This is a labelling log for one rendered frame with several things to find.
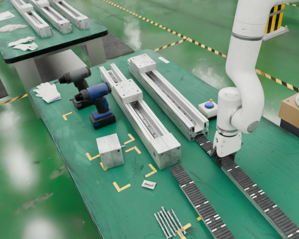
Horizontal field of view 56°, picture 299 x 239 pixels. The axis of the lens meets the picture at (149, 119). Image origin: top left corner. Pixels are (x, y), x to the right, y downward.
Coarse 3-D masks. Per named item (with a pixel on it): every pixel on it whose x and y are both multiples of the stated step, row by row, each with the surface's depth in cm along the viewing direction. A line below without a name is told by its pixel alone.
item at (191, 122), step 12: (132, 72) 181; (156, 72) 166; (144, 84) 166; (156, 84) 160; (168, 84) 153; (156, 96) 152; (168, 96) 149; (180, 96) 143; (168, 108) 140; (180, 108) 140; (192, 108) 134; (180, 120) 132; (192, 120) 131; (204, 120) 126; (192, 132) 126; (204, 132) 129
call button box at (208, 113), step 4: (200, 104) 140; (204, 104) 140; (216, 104) 139; (200, 108) 139; (204, 108) 137; (208, 108) 136; (212, 108) 137; (216, 108) 136; (200, 112) 140; (204, 112) 137; (208, 112) 135; (212, 112) 136; (216, 112) 137; (208, 116) 136; (212, 116) 137; (216, 116) 138
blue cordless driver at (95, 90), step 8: (88, 88) 132; (96, 88) 132; (104, 88) 133; (80, 96) 130; (88, 96) 131; (96, 96) 133; (104, 96) 138; (96, 104) 137; (104, 104) 138; (96, 112) 142; (104, 112) 141; (112, 112) 144; (96, 120) 140; (104, 120) 141; (112, 120) 143; (96, 128) 141
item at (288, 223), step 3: (288, 219) 91; (282, 222) 90; (285, 222) 90; (288, 222) 90; (291, 222) 89; (279, 225) 89; (282, 225) 89; (285, 225) 89; (288, 225) 89; (282, 228) 88; (285, 228) 88
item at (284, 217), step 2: (284, 214) 92; (280, 216) 91; (282, 216) 91; (284, 216) 91; (286, 216) 91; (276, 218) 91; (278, 218) 91; (280, 218) 91; (282, 218) 91; (284, 218) 91; (286, 218) 91; (288, 218) 91; (272, 220) 91; (274, 220) 90; (276, 220) 90; (278, 220) 91; (280, 220) 90; (282, 220) 90; (284, 220) 90; (286, 220) 90; (274, 222) 90; (276, 222) 90; (278, 222) 90; (280, 222) 90; (276, 224) 90; (278, 224) 90
